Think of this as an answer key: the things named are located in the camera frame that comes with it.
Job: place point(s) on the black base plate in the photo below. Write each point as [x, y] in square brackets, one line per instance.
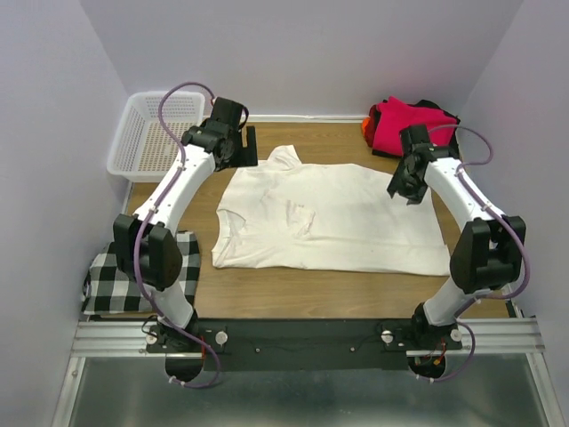
[258, 344]

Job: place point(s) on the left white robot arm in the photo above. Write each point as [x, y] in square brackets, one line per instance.
[145, 243]

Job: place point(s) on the orange folded t shirt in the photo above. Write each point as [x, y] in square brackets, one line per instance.
[367, 127]

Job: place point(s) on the white t shirt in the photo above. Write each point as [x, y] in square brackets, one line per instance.
[284, 213]

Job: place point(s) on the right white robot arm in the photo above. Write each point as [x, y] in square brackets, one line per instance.
[489, 260]

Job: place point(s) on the white plastic basket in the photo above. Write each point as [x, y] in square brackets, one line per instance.
[142, 151]

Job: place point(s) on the aluminium frame rail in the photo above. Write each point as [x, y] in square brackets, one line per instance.
[125, 339]

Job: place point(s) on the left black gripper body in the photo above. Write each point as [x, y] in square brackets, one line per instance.
[241, 157]

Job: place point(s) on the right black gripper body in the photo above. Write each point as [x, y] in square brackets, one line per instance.
[408, 187]

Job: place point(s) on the pink folded t shirt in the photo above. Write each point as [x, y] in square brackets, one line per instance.
[392, 115]

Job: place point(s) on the black white checkered cloth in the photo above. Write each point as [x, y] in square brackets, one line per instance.
[109, 291]

